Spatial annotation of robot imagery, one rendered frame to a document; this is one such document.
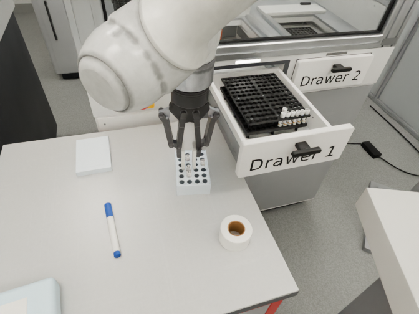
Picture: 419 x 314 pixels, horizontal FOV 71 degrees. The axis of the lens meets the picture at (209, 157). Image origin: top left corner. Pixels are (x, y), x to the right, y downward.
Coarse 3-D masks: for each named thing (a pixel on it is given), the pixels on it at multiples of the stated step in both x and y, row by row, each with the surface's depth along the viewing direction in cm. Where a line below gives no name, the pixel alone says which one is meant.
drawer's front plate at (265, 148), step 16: (320, 128) 69; (336, 128) 70; (352, 128) 71; (240, 144) 65; (256, 144) 64; (272, 144) 66; (288, 144) 68; (320, 144) 71; (336, 144) 73; (240, 160) 67; (320, 160) 76; (240, 176) 71
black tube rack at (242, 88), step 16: (240, 80) 88; (256, 80) 88; (272, 80) 89; (224, 96) 87; (240, 96) 83; (256, 96) 82; (272, 96) 83; (288, 96) 83; (240, 112) 81; (256, 112) 78; (272, 112) 77; (256, 128) 77; (272, 128) 77; (288, 128) 79
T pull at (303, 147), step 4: (296, 144) 68; (300, 144) 67; (304, 144) 68; (296, 148) 68; (300, 148) 66; (304, 148) 67; (308, 148) 66; (312, 148) 67; (316, 148) 67; (320, 148) 67; (292, 152) 66; (296, 152) 65; (300, 152) 65; (304, 152) 66; (308, 152) 66; (312, 152) 66; (316, 152) 67; (292, 156) 66; (296, 156) 66; (300, 156) 66
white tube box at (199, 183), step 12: (204, 156) 79; (180, 168) 75; (192, 168) 76; (204, 168) 76; (180, 180) 73; (192, 180) 73; (204, 180) 74; (180, 192) 73; (192, 192) 73; (204, 192) 74
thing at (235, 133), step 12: (216, 72) 91; (228, 72) 92; (240, 72) 93; (252, 72) 94; (264, 72) 95; (276, 72) 96; (216, 84) 93; (288, 84) 90; (216, 96) 82; (300, 96) 85; (228, 108) 88; (312, 108) 81; (228, 120) 76; (312, 120) 81; (324, 120) 77; (228, 132) 77; (240, 132) 72; (276, 132) 82; (288, 132) 82
